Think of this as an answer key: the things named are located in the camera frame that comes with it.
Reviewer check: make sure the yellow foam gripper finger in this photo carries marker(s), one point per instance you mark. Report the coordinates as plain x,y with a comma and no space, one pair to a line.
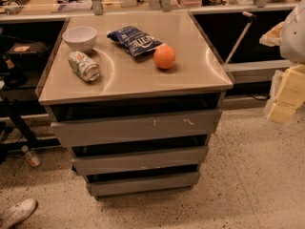
287,94

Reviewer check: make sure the grey bottom drawer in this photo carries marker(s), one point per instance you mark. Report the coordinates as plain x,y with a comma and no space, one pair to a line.
145,184

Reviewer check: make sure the grey drawer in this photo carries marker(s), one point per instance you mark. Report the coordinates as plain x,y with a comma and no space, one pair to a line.
94,165
136,127
145,184

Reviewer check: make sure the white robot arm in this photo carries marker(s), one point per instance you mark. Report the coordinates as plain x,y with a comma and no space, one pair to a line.
289,36

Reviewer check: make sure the grey middle drawer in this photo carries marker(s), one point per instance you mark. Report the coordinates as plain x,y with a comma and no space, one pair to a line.
94,165

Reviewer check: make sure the grey top drawer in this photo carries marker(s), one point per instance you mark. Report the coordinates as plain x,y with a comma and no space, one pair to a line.
136,127

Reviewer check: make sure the white stick with black tip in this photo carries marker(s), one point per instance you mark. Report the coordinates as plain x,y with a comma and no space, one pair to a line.
251,18

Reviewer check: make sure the orange fruit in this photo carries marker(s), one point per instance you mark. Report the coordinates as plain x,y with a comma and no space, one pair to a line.
164,57

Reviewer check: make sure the grey cabinet with steel top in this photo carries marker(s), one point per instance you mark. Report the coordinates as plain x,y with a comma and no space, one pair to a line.
130,86

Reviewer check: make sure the blue chip bag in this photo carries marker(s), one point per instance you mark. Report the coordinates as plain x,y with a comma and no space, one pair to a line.
134,40

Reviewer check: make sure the white bowl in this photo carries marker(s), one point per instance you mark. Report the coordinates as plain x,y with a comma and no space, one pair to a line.
80,38

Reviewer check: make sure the black bag on shelf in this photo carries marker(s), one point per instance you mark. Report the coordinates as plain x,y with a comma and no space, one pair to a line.
23,51

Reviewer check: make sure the plastic bottle on floor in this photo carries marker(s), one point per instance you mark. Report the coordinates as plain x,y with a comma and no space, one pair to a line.
31,157

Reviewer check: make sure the black stand leg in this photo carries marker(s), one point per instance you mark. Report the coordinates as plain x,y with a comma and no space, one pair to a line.
19,123

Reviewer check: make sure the white shoe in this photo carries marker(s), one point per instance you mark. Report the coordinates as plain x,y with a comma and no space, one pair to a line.
17,213

